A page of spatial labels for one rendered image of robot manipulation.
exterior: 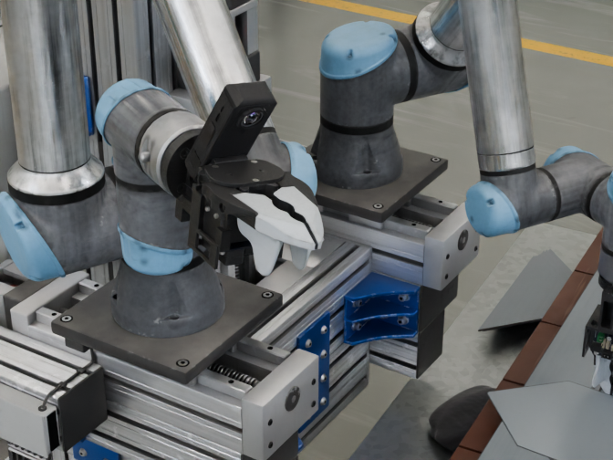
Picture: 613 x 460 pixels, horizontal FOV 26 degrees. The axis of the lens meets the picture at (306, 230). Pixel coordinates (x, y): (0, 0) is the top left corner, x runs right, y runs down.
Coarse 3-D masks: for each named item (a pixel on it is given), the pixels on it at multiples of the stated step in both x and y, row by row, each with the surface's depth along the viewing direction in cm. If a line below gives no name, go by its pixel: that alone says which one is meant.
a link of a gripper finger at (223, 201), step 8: (208, 184) 115; (216, 184) 115; (208, 192) 115; (216, 192) 114; (224, 192) 114; (232, 192) 114; (240, 192) 114; (216, 200) 113; (224, 200) 112; (232, 200) 112; (216, 208) 113; (224, 208) 113; (232, 208) 112; (240, 208) 111; (248, 208) 111; (240, 216) 112; (248, 216) 111; (248, 224) 112
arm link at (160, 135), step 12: (156, 120) 126; (168, 120) 125; (180, 120) 125; (192, 120) 125; (156, 132) 125; (168, 132) 124; (180, 132) 124; (144, 144) 126; (156, 144) 124; (168, 144) 123; (144, 156) 125; (156, 156) 124; (144, 168) 127; (156, 168) 124; (156, 180) 125; (168, 192) 126
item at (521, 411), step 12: (540, 384) 194; (552, 384) 194; (564, 384) 194; (516, 396) 191; (528, 396) 191; (540, 396) 191; (552, 396) 191; (504, 408) 189; (516, 408) 189; (528, 408) 189; (540, 408) 189; (504, 420) 187; (516, 420) 187; (528, 420) 187; (516, 432) 184; (528, 432) 184; (516, 444) 182
